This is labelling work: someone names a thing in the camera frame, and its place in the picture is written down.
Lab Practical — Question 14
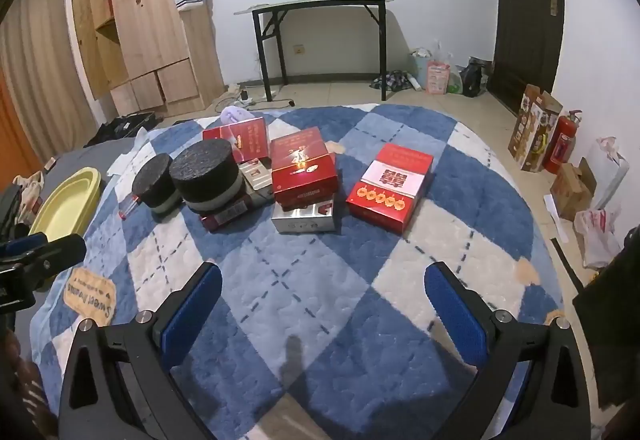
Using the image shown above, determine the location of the pale blue trash bin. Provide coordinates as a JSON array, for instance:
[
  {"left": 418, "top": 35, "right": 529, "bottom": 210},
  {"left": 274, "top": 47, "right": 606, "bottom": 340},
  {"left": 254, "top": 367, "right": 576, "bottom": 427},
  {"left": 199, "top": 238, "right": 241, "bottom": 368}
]
[{"left": 410, "top": 48, "right": 441, "bottom": 90}]

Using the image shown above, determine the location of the red printed bag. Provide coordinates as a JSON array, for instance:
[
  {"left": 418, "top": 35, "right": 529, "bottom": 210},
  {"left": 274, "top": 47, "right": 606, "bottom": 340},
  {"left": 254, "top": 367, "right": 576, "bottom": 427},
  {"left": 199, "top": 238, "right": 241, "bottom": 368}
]
[{"left": 426, "top": 61, "right": 451, "bottom": 95}]

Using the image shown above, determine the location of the yellow plastic basin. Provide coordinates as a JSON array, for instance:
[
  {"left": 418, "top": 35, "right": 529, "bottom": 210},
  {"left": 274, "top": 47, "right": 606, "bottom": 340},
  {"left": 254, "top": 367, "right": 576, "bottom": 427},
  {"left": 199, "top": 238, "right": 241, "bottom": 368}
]
[{"left": 29, "top": 167, "right": 103, "bottom": 241}]

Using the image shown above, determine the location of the red fire extinguisher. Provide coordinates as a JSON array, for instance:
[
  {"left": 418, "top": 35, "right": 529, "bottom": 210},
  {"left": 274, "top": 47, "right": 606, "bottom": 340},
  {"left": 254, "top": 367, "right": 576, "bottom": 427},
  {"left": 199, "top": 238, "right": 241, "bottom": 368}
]
[{"left": 542, "top": 110, "right": 583, "bottom": 175}]

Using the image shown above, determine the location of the black open case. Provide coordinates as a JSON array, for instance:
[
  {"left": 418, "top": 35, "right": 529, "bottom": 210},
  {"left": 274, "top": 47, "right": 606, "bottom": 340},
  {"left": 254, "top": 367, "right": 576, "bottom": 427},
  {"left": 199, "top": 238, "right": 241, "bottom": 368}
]
[{"left": 82, "top": 111, "right": 163, "bottom": 148}]

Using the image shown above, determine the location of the orange curtain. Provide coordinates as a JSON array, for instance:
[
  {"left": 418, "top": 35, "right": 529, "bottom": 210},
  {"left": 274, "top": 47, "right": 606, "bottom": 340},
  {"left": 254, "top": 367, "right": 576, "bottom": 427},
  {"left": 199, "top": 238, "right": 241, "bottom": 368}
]
[{"left": 0, "top": 64, "right": 43, "bottom": 181}]

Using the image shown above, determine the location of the beige curtain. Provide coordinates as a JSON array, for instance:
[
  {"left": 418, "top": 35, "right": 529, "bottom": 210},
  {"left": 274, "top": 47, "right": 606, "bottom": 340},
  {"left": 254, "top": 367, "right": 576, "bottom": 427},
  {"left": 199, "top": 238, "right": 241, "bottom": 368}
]
[{"left": 0, "top": 0, "right": 101, "bottom": 161}]

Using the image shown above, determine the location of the small black foam disc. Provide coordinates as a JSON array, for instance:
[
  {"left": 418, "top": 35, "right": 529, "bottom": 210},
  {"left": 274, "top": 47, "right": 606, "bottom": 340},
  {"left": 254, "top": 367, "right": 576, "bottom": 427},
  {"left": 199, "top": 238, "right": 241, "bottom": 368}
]
[{"left": 132, "top": 154, "right": 182, "bottom": 221}]

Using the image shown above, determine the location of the black trash bag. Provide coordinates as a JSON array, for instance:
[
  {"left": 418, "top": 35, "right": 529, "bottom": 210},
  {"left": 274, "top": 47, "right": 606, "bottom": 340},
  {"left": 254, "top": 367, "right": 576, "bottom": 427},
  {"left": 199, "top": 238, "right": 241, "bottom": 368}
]
[{"left": 459, "top": 57, "right": 491, "bottom": 98}]

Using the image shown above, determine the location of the brown cardboard box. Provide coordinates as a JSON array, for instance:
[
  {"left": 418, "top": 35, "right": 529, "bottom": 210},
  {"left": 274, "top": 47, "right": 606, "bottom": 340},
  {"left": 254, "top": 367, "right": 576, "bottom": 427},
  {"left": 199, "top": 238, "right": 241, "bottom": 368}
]
[{"left": 550, "top": 157, "right": 598, "bottom": 221}]

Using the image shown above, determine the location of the white printed bag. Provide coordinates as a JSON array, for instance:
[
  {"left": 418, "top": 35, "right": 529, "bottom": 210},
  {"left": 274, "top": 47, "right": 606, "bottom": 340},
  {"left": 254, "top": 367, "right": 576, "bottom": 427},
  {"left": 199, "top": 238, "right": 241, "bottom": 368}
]
[{"left": 12, "top": 170, "right": 48, "bottom": 225}]

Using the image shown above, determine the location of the black folding table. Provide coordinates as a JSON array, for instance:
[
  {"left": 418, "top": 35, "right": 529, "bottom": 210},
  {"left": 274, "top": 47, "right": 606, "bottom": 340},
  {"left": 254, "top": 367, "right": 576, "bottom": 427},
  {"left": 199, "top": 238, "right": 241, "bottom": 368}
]
[{"left": 235, "top": 0, "right": 396, "bottom": 101}]

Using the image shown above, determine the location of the plaid cloth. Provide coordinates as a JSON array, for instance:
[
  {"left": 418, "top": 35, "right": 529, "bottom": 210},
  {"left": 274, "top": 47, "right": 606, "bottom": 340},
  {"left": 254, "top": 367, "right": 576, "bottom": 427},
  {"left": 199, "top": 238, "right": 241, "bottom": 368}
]
[{"left": 370, "top": 70, "right": 416, "bottom": 93}]

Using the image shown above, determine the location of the printed cardboard box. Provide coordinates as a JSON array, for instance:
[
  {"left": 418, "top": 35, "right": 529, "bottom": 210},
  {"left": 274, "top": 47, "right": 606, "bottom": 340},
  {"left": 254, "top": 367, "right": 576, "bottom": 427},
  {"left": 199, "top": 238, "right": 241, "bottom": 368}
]
[{"left": 507, "top": 84, "right": 563, "bottom": 173}]

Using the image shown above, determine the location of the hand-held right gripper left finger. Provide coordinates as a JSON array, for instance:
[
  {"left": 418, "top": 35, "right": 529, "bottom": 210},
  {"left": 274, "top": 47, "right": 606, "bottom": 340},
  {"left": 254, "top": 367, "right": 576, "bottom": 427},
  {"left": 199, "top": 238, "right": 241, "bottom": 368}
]
[{"left": 59, "top": 261, "right": 223, "bottom": 440}]

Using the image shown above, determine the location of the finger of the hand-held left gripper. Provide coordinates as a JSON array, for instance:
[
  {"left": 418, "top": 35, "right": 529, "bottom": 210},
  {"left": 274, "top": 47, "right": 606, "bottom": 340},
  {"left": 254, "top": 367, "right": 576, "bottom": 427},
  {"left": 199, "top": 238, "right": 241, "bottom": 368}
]
[
  {"left": 0, "top": 232, "right": 50, "bottom": 265},
  {"left": 27, "top": 234, "right": 88, "bottom": 288}
]

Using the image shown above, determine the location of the glossy red cigarette pack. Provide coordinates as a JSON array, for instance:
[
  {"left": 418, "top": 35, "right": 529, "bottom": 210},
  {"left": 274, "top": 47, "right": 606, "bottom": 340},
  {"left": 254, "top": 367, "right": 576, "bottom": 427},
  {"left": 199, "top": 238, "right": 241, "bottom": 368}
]
[{"left": 202, "top": 117, "right": 271, "bottom": 165}]

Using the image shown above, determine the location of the white paper bag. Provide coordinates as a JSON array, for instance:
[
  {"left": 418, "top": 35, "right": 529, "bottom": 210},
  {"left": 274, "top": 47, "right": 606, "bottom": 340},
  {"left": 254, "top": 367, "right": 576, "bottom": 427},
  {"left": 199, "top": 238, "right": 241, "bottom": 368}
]
[{"left": 595, "top": 137, "right": 631, "bottom": 211}]

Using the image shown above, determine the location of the dark brown door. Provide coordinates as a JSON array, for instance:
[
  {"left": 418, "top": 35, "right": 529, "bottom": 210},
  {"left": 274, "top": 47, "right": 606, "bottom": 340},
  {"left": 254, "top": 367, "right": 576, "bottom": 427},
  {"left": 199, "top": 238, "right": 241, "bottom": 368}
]
[{"left": 487, "top": 0, "right": 566, "bottom": 115}]

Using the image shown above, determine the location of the red box with lantern print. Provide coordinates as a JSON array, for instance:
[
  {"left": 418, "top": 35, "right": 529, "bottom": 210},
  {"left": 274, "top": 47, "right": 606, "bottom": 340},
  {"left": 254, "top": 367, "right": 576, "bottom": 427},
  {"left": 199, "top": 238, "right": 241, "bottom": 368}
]
[{"left": 346, "top": 143, "right": 435, "bottom": 235}]

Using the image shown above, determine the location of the purple plush keychain toy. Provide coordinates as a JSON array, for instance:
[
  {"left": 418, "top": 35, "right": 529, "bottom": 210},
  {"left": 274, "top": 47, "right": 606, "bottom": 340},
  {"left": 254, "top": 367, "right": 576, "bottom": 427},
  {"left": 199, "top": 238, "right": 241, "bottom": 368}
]
[{"left": 220, "top": 104, "right": 251, "bottom": 125}]

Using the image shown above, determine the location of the red and silver cigarette pack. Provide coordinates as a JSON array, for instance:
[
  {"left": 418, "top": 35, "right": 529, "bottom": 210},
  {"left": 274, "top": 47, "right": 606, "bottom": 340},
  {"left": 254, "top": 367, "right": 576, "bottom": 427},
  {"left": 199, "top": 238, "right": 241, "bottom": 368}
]
[
  {"left": 239, "top": 159, "right": 275, "bottom": 208},
  {"left": 271, "top": 199, "right": 337, "bottom": 235}
]

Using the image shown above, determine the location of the dark cloth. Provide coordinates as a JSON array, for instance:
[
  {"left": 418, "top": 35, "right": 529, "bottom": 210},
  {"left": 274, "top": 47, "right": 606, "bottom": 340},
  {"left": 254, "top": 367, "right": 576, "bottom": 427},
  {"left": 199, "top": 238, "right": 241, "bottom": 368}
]
[{"left": 572, "top": 220, "right": 640, "bottom": 408}]

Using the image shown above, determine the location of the thick red box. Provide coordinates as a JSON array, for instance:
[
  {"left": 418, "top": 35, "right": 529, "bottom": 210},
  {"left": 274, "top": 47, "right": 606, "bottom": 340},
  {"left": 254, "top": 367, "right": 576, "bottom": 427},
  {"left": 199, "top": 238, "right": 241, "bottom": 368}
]
[{"left": 270, "top": 127, "right": 340, "bottom": 207}]

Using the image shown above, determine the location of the blue plaid fleece blanket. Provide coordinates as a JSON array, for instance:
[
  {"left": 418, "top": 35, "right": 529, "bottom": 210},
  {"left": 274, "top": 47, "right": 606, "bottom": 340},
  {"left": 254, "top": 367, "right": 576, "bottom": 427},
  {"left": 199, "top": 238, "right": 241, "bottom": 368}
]
[{"left": 30, "top": 104, "right": 566, "bottom": 440}]

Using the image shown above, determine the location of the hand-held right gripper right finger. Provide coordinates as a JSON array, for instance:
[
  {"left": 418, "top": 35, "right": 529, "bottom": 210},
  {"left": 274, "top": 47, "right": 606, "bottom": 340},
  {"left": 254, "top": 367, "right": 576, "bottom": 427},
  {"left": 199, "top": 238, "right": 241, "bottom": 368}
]
[{"left": 424, "top": 262, "right": 593, "bottom": 440}]

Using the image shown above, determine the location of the large black foam disc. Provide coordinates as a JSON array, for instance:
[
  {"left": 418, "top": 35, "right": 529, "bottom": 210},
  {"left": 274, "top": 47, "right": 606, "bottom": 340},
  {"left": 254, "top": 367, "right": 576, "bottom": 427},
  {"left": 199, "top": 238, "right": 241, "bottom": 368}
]
[{"left": 169, "top": 138, "right": 246, "bottom": 215}]

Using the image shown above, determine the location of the wooden wardrobe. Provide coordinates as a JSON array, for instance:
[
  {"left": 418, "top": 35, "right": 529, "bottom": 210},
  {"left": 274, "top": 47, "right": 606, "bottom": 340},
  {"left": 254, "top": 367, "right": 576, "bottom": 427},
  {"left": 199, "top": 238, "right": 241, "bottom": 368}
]
[{"left": 70, "top": 0, "right": 226, "bottom": 118}]

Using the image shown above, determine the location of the white power strip with cables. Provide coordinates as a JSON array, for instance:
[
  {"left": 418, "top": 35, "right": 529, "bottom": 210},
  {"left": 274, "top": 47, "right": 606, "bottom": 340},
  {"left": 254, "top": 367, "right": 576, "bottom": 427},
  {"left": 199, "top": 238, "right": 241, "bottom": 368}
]
[{"left": 220, "top": 87, "right": 296, "bottom": 109}]

